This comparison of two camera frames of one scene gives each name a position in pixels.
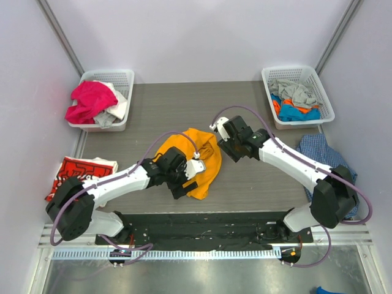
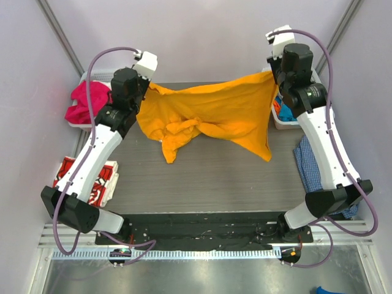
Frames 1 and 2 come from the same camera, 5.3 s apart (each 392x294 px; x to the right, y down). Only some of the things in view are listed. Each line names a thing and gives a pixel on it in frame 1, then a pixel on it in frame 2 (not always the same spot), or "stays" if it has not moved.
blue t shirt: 291,113 stays
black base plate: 204,228 stays
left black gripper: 182,187 -> 144,83
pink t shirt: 92,97 stays
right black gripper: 228,148 -> 276,75
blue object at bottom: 320,290 stays
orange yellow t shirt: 200,145 -> 241,108
